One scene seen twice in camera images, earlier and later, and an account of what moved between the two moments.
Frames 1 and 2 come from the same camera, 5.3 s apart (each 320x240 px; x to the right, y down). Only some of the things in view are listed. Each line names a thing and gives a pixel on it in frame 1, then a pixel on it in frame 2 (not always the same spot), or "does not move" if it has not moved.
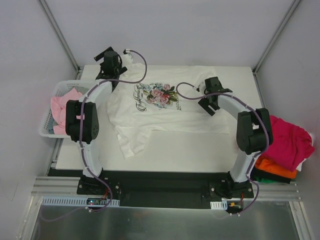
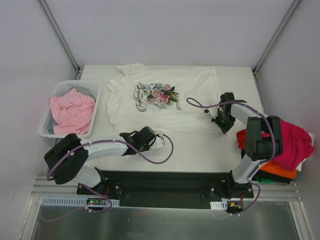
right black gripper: (208, 104) to (223, 123)
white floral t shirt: (146, 98) does not move
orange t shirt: (263, 165) does not move
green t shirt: (264, 180) does not move
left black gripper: (110, 72) to (152, 139)
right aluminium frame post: (254, 71) does not move
